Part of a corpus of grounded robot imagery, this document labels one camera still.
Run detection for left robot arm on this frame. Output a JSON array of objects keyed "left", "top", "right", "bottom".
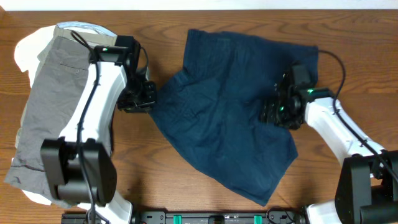
[{"left": 40, "top": 35, "right": 157, "bottom": 223}]

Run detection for white garment under pile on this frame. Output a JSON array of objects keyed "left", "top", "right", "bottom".
[{"left": 14, "top": 25, "right": 57, "bottom": 205}]

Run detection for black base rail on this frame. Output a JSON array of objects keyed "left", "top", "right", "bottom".
[{"left": 60, "top": 210, "right": 307, "bottom": 224}]

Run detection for left camera cable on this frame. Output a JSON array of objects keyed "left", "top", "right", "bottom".
[{"left": 70, "top": 29, "right": 103, "bottom": 224}]

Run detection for grey shorts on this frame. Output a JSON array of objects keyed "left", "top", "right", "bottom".
[{"left": 4, "top": 37, "right": 89, "bottom": 208}]

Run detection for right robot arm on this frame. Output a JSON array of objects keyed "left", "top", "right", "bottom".
[{"left": 260, "top": 63, "right": 397, "bottom": 223}]

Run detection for khaki shorts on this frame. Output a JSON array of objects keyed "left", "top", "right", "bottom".
[{"left": 37, "top": 24, "right": 118, "bottom": 78}]

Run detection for navy blue shorts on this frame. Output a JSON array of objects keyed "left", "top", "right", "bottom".
[{"left": 150, "top": 29, "right": 318, "bottom": 205}]

